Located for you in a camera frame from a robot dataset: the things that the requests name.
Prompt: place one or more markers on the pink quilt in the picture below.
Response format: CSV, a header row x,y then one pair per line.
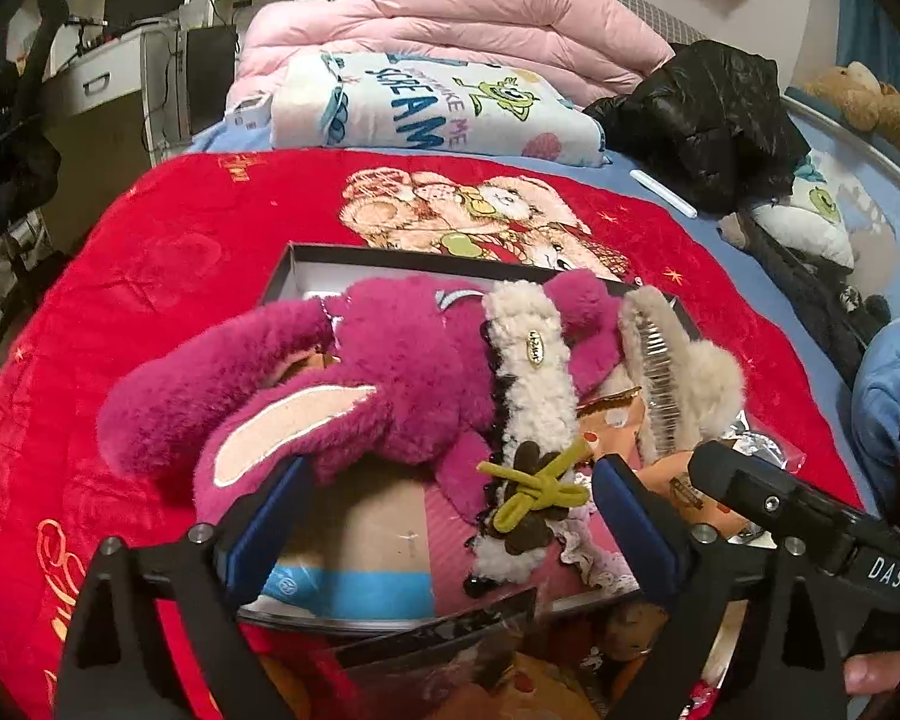
x,y
457,15

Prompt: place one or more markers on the beige fluffy hair clip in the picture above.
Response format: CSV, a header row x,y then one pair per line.
x,y
709,382

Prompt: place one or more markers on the monster print pillow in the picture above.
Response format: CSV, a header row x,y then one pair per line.
x,y
810,225

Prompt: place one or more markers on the cream fluffy hair claw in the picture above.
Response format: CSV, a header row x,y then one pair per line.
x,y
532,390

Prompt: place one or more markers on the dark clothing pile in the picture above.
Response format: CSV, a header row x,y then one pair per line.
x,y
7,180

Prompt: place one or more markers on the blue garment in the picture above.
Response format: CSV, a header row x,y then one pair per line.
x,y
885,390

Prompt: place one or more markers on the black puffer jacket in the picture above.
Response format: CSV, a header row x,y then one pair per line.
x,y
705,112

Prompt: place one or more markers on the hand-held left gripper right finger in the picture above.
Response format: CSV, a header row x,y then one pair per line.
x,y
637,517

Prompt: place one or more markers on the white lace scrunchie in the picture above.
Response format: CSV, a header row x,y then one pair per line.
x,y
592,562

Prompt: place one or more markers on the small clear plastic bag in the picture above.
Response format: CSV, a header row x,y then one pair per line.
x,y
765,446

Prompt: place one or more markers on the brown teddy bear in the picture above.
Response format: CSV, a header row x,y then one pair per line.
x,y
862,97

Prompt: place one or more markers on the person's right hand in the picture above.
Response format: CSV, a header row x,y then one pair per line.
x,y
870,679

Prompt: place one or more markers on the orange snack packet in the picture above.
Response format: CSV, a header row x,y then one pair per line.
x,y
607,420

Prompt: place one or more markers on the magenta plush bear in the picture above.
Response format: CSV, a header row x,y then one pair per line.
x,y
390,367

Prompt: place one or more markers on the large clear plastic bag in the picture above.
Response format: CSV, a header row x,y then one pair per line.
x,y
457,660

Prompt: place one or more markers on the black computer tower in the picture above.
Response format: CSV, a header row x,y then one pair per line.
x,y
210,75

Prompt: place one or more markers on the black shallow box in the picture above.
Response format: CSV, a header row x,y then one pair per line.
x,y
307,277

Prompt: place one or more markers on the red printed blanket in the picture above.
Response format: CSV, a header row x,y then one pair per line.
x,y
157,255

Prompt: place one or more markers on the white scream print pillow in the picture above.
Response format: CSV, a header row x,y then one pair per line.
x,y
420,112

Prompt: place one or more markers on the dark grey cloth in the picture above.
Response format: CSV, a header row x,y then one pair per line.
x,y
795,277

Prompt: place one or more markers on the white pen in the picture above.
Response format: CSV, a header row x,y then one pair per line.
x,y
664,195

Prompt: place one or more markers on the small white box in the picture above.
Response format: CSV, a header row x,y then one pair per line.
x,y
246,112

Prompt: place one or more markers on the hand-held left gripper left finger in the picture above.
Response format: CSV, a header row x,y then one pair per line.
x,y
270,510

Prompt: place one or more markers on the white desk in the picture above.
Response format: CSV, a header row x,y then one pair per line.
x,y
97,71

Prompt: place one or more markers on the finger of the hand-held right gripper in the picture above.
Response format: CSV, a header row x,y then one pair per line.
x,y
735,480

